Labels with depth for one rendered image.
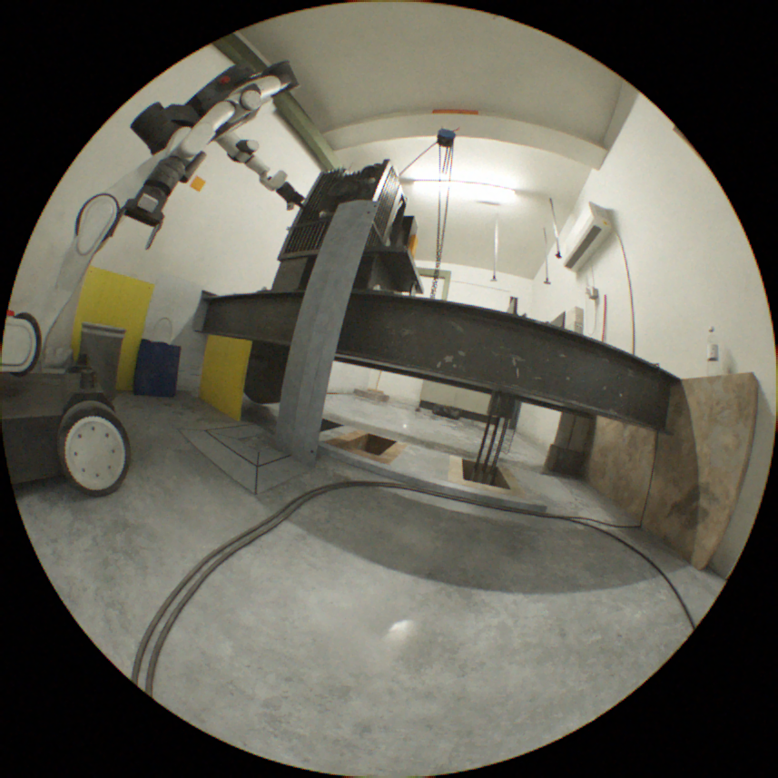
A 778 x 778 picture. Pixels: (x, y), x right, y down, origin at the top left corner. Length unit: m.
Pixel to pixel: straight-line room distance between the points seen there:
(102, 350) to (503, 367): 1.67
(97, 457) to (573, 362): 1.36
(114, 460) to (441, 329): 1.03
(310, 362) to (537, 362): 0.78
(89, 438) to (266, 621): 0.47
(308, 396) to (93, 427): 0.65
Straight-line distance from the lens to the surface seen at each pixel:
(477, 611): 0.49
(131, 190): 0.87
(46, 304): 0.80
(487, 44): 2.53
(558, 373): 0.89
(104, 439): 0.62
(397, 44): 2.59
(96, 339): 1.31
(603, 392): 0.99
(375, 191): 1.30
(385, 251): 0.99
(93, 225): 0.78
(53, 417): 0.65
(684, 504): 1.20
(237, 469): 0.74
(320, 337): 0.78
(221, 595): 0.43
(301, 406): 0.80
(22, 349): 0.77
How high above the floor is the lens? 0.36
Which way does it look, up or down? 2 degrees down
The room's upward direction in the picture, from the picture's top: 12 degrees clockwise
